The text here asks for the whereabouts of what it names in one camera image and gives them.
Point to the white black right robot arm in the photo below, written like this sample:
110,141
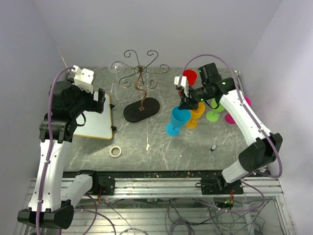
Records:
262,145

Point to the pink plastic wine glass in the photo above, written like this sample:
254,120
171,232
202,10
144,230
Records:
231,117

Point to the masking tape roll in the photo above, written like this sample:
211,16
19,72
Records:
115,151

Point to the blue plastic wine glass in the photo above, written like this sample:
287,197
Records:
178,119

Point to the aluminium mounting rail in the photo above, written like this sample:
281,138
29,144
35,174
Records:
139,188

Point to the orange plastic wine glass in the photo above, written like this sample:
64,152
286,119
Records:
195,115

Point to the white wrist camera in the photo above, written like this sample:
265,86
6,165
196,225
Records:
83,79
182,85

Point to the red plastic wine glass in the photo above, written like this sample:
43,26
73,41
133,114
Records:
191,77

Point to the green plastic wine glass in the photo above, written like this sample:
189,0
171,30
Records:
213,115

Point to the clear wine glass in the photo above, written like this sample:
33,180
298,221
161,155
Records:
115,80

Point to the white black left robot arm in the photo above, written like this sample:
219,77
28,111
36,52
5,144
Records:
50,206

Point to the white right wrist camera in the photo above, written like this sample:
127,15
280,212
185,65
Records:
182,85

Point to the yellow-framed whiteboard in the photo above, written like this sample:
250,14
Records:
97,125

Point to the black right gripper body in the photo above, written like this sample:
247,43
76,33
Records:
201,93

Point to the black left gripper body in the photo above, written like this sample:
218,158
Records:
84,100

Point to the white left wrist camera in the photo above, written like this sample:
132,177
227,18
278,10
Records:
83,79

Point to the copper wire wine glass rack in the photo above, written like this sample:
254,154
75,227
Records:
146,106

